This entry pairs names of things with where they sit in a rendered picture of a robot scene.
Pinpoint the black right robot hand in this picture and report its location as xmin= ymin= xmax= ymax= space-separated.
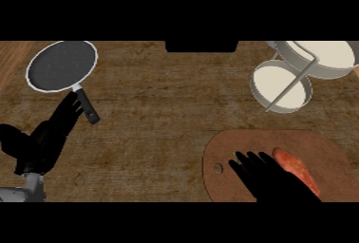
xmin=227 ymin=151 xmax=323 ymax=203

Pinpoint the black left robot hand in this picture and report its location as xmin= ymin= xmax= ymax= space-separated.
xmin=0 ymin=91 xmax=85 ymax=177

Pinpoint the brown wooden cutting board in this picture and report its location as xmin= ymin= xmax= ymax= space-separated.
xmin=200 ymin=129 xmax=359 ymax=203

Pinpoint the dark grey frying pan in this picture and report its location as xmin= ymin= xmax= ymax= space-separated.
xmin=25 ymin=41 xmax=100 ymax=125

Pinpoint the black box-shaped appliance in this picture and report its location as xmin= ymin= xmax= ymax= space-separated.
xmin=163 ymin=41 xmax=239 ymax=53

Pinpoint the white tiered wire basket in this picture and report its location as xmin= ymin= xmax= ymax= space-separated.
xmin=249 ymin=41 xmax=359 ymax=114

